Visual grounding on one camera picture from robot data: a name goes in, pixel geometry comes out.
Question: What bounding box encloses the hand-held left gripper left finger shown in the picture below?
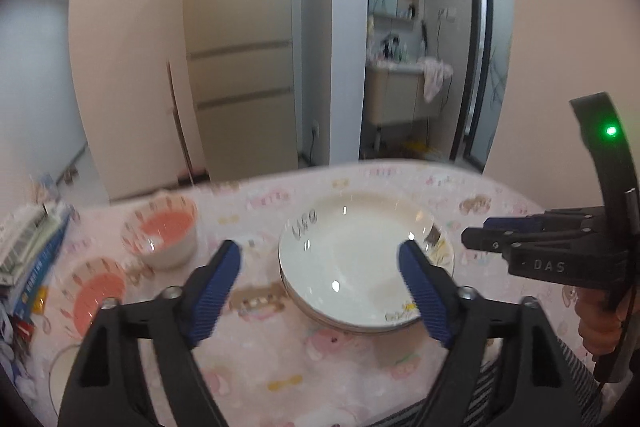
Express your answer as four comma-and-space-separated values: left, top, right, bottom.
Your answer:
59, 239, 243, 427

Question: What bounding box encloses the black door frame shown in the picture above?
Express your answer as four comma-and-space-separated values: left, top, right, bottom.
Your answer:
450, 0, 513, 172

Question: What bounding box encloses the deep pink carrot print bowl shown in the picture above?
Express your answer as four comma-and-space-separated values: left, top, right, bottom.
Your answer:
121, 194, 198, 270

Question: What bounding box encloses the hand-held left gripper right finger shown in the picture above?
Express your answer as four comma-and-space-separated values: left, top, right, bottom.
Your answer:
397, 239, 583, 427

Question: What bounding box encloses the shallow pink carrot print bowl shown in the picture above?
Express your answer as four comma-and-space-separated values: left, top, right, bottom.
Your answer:
59, 257, 128, 338

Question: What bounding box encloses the clear glass bowl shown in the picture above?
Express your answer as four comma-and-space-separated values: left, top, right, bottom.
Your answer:
49, 338, 101, 425

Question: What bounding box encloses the white towel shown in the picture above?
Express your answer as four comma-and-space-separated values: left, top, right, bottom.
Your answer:
419, 56, 454, 104

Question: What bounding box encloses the white cat print plate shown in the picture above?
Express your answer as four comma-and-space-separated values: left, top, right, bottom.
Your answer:
277, 191, 455, 327

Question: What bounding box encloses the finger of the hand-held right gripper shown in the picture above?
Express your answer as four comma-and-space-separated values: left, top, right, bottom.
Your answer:
482, 209, 601, 232
461, 227, 601, 254

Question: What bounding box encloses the grey striped cloth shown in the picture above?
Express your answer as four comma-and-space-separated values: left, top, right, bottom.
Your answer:
370, 339, 601, 427

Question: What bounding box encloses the wooden stick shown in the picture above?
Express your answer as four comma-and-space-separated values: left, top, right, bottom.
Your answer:
166, 59, 193, 188

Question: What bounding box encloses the white cartoon print plate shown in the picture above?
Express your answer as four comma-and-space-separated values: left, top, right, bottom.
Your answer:
278, 264, 446, 332

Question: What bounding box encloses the beige refrigerator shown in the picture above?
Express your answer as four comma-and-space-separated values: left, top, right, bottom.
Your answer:
182, 0, 301, 182

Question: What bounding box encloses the person's right hand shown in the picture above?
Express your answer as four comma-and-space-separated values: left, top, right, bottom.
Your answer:
577, 291, 627, 359

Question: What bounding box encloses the beige vanity cabinet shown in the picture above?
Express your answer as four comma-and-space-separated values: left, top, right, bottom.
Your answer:
364, 62, 446, 128

